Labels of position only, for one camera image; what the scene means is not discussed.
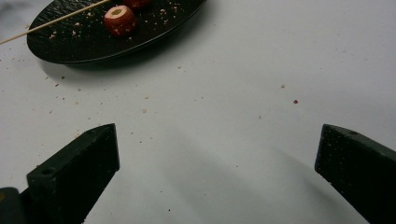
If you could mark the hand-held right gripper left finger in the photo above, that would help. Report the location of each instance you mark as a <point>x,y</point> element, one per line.
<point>77,174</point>

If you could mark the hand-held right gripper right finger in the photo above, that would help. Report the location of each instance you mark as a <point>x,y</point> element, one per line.
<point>358,168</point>

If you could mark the round black stone plate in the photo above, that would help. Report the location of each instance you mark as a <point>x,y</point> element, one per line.
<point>93,42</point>

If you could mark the thin bamboo skewer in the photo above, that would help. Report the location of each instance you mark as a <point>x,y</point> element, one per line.
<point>53,22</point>

